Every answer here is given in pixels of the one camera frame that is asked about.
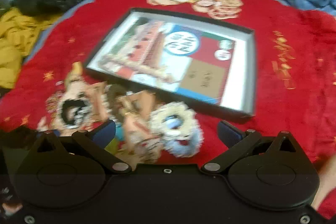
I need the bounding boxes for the light blue scrunchie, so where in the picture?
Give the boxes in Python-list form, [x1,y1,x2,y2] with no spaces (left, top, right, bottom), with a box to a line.
[163,132,204,159]

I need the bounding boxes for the black scrunchie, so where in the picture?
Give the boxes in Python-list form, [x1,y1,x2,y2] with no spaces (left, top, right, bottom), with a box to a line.
[59,98,91,127]

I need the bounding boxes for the orange triangular packet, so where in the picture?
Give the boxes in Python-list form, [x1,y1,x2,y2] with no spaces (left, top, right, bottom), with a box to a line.
[118,90,158,119]
[123,114,160,161]
[88,84,109,119]

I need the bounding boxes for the yellow cloth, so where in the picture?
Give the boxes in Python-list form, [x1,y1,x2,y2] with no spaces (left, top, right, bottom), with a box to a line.
[0,7,55,89]

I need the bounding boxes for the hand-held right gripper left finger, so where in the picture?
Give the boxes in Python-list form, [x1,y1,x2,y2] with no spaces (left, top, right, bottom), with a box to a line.
[37,119,132,174]

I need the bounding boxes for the cream scrunchie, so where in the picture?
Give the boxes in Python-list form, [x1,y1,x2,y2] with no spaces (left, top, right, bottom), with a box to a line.
[150,102,200,135]

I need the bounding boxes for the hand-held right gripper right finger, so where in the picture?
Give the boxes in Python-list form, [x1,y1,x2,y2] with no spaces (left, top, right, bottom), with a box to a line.
[201,120,300,174]

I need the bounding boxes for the black cardboard box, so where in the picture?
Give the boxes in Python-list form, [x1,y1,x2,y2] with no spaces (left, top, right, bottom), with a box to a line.
[83,7,256,119]

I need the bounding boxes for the red printed blanket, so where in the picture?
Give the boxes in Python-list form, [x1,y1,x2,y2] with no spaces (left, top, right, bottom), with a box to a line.
[0,0,336,219]

